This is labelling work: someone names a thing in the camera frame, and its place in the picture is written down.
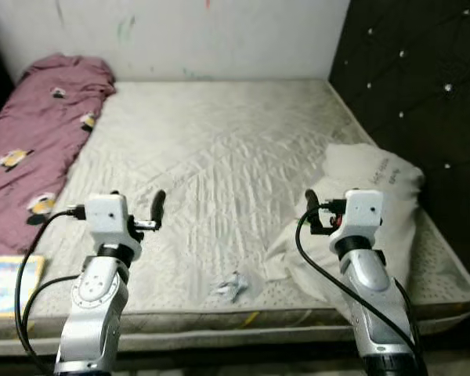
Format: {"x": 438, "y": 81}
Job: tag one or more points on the printed paper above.
{"x": 231, "y": 287}

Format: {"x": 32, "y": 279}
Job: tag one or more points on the mauve cartoon print blanket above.
{"x": 31, "y": 125}

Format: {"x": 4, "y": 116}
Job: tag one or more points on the colourful yellow-edged picture book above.
{"x": 8, "y": 286}

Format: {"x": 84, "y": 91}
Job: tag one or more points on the white pillow with green print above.
{"x": 395, "y": 204}

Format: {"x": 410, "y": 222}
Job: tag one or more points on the grey quilted mattress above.
{"x": 219, "y": 157}

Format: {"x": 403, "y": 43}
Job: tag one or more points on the black tufted headboard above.
{"x": 423, "y": 78}

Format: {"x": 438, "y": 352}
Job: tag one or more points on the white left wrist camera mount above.
{"x": 106, "y": 215}

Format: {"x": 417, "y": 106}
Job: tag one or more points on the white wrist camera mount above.
{"x": 106, "y": 215}
{"x": 364, "y": 210}

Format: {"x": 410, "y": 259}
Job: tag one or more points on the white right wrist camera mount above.
{"x": 364, "y": 210}

